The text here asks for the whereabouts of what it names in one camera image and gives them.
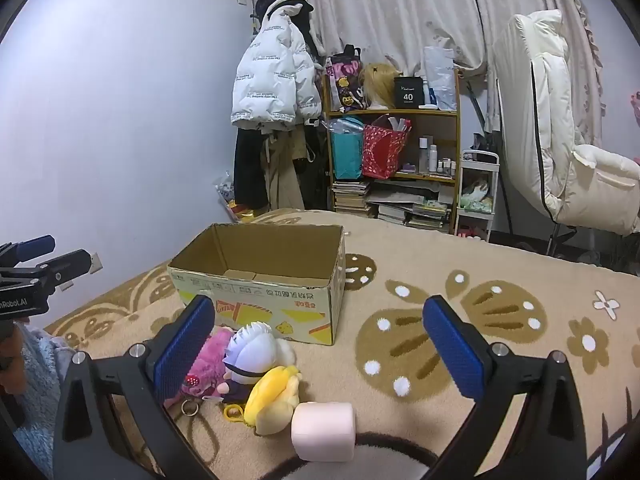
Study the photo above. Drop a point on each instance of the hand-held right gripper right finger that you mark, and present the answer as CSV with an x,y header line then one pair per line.
x,y
452,347

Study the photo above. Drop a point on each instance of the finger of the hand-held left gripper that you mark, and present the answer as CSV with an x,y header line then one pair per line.
x,y
35,247
65,267

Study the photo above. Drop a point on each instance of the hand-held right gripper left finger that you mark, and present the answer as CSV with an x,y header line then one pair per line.
x,y
182,350

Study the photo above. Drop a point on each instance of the pink plush bear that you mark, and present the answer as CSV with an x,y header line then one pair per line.
x,y
210,360

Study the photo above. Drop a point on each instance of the white-haired plush doll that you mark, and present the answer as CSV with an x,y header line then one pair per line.
x,y
255,345

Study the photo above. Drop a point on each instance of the yellow plush toy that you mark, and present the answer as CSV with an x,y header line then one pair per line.
x,y
270,400

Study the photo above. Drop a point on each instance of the printed cardboard box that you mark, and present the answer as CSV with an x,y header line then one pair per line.
x,y
280,305

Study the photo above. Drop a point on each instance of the pale pink cube cushion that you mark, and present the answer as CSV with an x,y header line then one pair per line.
x,y
322,430

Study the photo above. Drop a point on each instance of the person's left forearm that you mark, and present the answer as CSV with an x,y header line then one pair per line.
x,y
35,380

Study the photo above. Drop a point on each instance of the pink slippers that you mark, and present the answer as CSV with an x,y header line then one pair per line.
x,y
470,233

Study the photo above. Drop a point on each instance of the white trolley cart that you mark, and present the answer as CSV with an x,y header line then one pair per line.
x,y
477,214

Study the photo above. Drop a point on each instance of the pale green cloth bundle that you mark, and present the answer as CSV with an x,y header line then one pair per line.
x,y
475,197

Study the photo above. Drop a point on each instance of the colourful gift bags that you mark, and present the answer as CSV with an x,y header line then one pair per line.
x,y
227,195

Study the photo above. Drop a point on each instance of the pile of books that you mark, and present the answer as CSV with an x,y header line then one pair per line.
x,y
350,200

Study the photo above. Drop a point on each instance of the row of cosmetic bottles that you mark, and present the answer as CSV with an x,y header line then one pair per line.
x,y
432,157

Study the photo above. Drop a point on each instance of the black hanging coat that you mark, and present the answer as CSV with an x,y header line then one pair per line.
x,y
250,170

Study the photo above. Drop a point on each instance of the beige trench coat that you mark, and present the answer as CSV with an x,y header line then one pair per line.
x,y
282,170

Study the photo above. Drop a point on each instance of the red patterned bag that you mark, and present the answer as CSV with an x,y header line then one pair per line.
x,y
382,152

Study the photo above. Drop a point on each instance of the teal bag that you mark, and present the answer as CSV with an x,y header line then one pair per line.
x,y
347,152

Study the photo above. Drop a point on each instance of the wooden shelf unit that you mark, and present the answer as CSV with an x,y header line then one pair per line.
x,y
395,112

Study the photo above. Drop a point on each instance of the white padded chair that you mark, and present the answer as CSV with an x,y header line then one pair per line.
x,y
540,110

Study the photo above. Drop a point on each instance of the black box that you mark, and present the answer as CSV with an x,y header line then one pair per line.
x,y
407,92

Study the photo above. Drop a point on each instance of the white plastic bag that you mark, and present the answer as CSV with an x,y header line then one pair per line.
x,y
440,75

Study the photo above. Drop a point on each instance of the blonde wig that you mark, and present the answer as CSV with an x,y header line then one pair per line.
x,y
377,82

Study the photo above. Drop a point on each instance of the white puffer jacket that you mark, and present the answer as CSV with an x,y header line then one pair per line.
x,y
275,70

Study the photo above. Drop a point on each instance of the colourful printed bag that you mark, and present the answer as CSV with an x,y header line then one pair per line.
x,y
345,80

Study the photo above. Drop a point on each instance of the pale patterned curtain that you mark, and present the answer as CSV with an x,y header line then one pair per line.
x,y
390,10

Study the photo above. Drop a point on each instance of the white wall outlet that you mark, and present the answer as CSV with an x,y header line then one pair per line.
x,y
96,263

